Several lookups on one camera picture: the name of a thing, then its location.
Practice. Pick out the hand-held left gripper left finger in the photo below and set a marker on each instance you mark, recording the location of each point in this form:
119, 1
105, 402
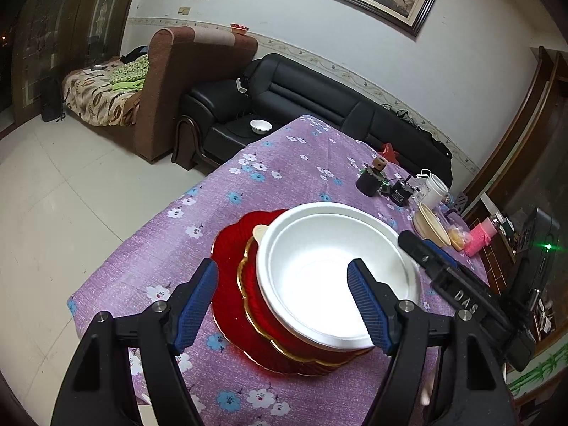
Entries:
195, 306

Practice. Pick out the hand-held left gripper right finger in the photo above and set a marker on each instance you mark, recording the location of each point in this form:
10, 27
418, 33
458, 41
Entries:
370, 306

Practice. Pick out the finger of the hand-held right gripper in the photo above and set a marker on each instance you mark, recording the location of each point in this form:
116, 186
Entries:
441, 254
415, 244

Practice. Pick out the large red plate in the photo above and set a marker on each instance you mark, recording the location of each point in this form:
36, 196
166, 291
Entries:
226, 253

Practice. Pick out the white paper bowl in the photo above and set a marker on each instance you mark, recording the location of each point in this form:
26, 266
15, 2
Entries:
310, 275

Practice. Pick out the gold-rimmed red plate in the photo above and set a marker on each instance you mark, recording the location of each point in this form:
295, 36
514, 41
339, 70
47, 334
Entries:
266, 315

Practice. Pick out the bagged bread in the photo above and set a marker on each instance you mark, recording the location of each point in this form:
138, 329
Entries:
456, 237

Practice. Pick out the pink sleeved bottle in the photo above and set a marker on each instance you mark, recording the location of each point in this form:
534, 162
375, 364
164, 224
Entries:
479, 235

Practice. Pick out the black electric motor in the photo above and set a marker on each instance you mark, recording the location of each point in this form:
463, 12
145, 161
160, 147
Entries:
401, 193

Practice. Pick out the grey perforated stand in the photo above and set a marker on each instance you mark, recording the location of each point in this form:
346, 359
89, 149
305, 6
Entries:
461, 203

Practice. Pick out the white plastic jar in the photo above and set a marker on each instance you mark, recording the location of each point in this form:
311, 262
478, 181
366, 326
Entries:
434, 191

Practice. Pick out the green plastic packet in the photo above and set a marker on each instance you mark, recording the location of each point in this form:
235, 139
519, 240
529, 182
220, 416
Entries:
385, 185

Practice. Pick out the black cylinder with wooden knob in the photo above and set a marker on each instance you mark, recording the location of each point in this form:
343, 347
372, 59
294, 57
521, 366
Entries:
368, 184

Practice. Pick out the red plastic bag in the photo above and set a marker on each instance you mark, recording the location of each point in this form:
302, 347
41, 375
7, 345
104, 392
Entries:
389, 153

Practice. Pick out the purple floral tablecloth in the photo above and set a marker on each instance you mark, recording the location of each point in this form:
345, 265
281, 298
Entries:
288, 173

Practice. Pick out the dark wooden cabinet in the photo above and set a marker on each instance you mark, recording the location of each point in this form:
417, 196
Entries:
546, 97

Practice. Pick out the small white ceramic bowl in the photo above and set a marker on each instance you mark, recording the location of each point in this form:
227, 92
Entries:
261, 126

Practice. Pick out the black leather sofa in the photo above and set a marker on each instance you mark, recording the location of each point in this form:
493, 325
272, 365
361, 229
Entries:
301, 88

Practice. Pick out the leaf print blanket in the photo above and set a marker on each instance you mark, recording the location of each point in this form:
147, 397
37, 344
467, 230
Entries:
97, 97

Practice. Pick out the brown fabric sofa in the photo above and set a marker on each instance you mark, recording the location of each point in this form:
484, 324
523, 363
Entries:
177, 75

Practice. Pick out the green patterned cloth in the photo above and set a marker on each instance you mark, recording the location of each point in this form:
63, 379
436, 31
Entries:
128, 73

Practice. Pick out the black bag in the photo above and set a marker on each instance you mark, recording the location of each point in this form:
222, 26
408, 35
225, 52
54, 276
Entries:
53, 100

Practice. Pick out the small red dish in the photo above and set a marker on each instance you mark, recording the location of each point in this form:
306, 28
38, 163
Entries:
239, 29

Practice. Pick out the dark wooden door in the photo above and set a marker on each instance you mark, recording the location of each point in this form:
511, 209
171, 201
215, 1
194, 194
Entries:
66, 31

